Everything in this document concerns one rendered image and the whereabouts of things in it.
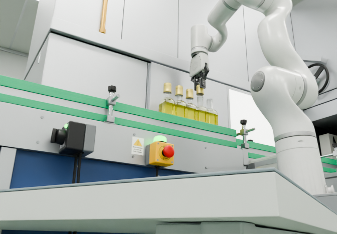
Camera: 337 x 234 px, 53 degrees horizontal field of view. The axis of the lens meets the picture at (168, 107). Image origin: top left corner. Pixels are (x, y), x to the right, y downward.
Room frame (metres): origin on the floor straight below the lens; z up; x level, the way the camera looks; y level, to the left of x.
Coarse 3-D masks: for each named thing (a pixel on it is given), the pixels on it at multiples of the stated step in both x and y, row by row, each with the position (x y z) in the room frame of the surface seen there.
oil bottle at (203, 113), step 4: (200, 108) 1.39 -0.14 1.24; (204, 108) 1.40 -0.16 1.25; (200, 112) 1.39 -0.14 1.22; (204, 112) 1.40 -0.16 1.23; (208, 112) 1.42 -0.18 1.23; (200, 116) 1.39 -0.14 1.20; (204, 116) 1.40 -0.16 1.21; (208, 116) 1.41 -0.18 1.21; (200, 120) 1.39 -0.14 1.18; (204, 120) 1.40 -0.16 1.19; (208, 120) 1.41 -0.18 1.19
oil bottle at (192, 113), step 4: (188, 104) 1.37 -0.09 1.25; (192, 104) 1.38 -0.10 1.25; (188, 108) 1.36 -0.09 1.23; (192, 108) 1.37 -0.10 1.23; (196, 108) 1.38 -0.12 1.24; (188, 112) 1.36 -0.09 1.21; (192, 112) 1.37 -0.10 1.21; (196, 112) 1.38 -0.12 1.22; (188, 116) 1.36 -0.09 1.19; (192, 116) 1.37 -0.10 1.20; (196, 116) 1.38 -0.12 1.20
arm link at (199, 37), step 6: (198, 24) 1.39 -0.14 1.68; (192, 30) 1.40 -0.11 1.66; (198, 30) 1.38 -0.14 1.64; (204, 30) 1.39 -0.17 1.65; (192, 36) 1.40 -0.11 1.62; (198, 36) 1.39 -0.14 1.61; (204, 36) 1.39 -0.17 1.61; (210, 36) 1.41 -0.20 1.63; (192, 42) 1.40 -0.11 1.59; (198, 42) 1.39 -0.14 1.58; (204, 42) 1.39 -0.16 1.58; (210, 42) 1.41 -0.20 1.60; (192, 48) 1.40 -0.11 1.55
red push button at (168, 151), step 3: (165, 147) 1.04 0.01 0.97; (168, 147) 1.04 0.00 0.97; (171, 147) 1.05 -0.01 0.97; (165, 150) 1.04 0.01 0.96; (168, 150) 1.04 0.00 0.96; (171, 150) 1.05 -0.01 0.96; (174, 150) 1.06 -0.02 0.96; (165, 153) 1.04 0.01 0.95; (168, 153) 1.04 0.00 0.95; (171, 153) 1.05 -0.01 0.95; (174, 153) 1.06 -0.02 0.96; (168, 156) 1.05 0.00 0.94; (171, 156) 1.05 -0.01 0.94
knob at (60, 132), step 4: (52, 132) 0.91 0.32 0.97; (56, 132) 0.91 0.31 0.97; (60, 132) 0.91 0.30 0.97; (64, 132) 0.91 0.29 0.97; (52, 136) 0.91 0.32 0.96; (56, 136) 0.91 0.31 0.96; (60, 136) 0.91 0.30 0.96; (64, 136) 0.91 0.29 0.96; (52, 140) 0.91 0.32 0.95; (56, 140) 0.91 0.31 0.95; (60, 140) 0.91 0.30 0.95; (64, 140) 0.92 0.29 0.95; (60, 144) 0.93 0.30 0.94
